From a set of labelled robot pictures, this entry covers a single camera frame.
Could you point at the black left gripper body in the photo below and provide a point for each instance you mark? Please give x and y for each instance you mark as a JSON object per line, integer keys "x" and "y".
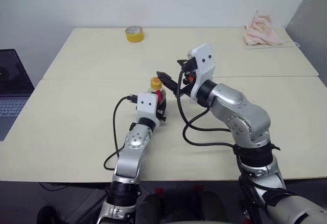
{"x": 162, "y": 108}

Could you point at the pink crumpled towel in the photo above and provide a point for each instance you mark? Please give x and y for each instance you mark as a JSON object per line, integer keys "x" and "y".
{"x": 260, "y": 30}

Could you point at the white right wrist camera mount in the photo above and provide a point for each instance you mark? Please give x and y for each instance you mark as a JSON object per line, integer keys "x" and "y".
{"x": 204, "y": 63}

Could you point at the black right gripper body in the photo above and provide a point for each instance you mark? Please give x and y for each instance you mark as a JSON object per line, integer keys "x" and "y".
{"x": 190, "y": 65}

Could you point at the dark grey laptop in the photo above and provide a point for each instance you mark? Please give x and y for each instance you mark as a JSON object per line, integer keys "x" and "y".
{"x": 12, "y": 81}

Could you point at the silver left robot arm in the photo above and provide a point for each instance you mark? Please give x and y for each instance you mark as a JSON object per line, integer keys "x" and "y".
{"x": 130, "y": 155}

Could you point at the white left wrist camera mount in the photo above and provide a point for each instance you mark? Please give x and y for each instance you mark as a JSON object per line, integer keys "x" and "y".
{"x": 146, "y": 104}

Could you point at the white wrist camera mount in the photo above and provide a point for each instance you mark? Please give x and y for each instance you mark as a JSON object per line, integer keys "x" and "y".
{"x": 204, "y": 63}
{"x": 146, "y": 104}

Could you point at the yellow tape roll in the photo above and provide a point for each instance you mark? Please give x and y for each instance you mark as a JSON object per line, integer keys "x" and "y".
{"x": 135, "y": 35}

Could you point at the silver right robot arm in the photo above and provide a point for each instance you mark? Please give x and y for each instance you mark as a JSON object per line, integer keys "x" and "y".
{"x": 245, "y": 117}

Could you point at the yellow bottle cap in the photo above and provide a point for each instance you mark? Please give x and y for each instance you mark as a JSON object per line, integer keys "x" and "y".
{"x": 155, "y": 82}

